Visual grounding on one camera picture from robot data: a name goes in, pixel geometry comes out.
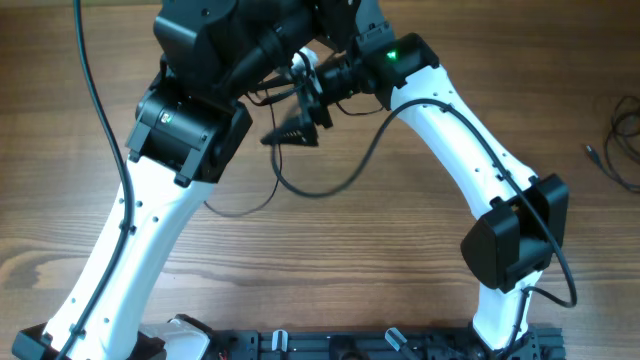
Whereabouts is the black USB cable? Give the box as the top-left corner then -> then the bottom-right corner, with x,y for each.
202,74 -> 321,219
584,94 -> 640,195

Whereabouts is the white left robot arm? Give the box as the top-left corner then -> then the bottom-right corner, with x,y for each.
12,1 -> 364,359

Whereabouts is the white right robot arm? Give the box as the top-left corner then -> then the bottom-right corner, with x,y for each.
264,1 -> 568,359

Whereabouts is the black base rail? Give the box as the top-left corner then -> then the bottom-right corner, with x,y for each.
204,326 -> 567,360

